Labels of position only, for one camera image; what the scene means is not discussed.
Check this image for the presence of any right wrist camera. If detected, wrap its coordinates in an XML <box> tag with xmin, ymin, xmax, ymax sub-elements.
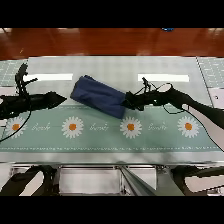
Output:
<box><xmin>140</xmin><ymin>76</ymin><xmax>153</xmax><ymax>95</ymax></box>

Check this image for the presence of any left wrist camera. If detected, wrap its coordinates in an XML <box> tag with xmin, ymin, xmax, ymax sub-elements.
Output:
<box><xmin>14</xmin><ymin>62</ymin><xmax>39</xmax><ymax>98</ymax></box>

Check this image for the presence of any navy blue garment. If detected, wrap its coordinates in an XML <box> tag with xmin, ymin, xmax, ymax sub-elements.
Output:
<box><xmin>69</xmin><ymin>74</ymin><xmax>132</xmax><ymax>120</ymax></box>

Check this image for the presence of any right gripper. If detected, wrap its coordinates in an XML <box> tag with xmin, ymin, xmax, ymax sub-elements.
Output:
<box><xmin>123</xmin><ymin>91</ymin><xmax>147</xmax><ymax>112</ymax></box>

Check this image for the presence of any silver frame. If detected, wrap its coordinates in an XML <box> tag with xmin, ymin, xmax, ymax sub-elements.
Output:
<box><xmin>0</xmin><ymin>161</ymin><xmax>224</xmax><ymax>197</ymax></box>

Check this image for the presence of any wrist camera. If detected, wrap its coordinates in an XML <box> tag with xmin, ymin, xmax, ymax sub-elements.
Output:
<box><xmin>140</xmin><ymin>76</ymin><xmax>153</xmax><ymax>95</ymax></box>
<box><xmin>14</xmin><ymin>62</ymin><xmax>39</xmax><ymax>98</ymax></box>

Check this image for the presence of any black cable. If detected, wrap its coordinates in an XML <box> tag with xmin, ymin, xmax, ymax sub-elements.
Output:
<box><xmin>0</xmin><ymin>99</ymin><xmax>33</xmax><ymax>144</ymax></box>
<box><xmin>161</xmin><ymin>104</ymin><xmax>224</xmax><ymax>153</ymax></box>

